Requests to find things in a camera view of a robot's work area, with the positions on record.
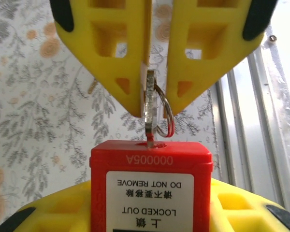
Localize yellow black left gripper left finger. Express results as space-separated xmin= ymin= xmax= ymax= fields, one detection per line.
xmin=0 ymin=179 xmax=92 ymax=232

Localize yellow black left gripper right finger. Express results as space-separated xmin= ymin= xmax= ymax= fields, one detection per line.
xmin=210 ymin=177 xmax=290 ymax=232

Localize silver key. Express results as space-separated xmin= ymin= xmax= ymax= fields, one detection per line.
xmin=141 ymin=69 xmax=159 ymax=149

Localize red safety padlock marked 000005A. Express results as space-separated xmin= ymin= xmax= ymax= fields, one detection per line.
xmin=89 ymin=140 xmax=214 ymax=232

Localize keys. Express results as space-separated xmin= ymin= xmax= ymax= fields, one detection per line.
xmin=154 ymin=83 xmax=176 ymax=138

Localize wide grooved aluminium rail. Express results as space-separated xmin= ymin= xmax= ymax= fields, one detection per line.
xmin=214 ymin=23 xmax=290 ymax=219

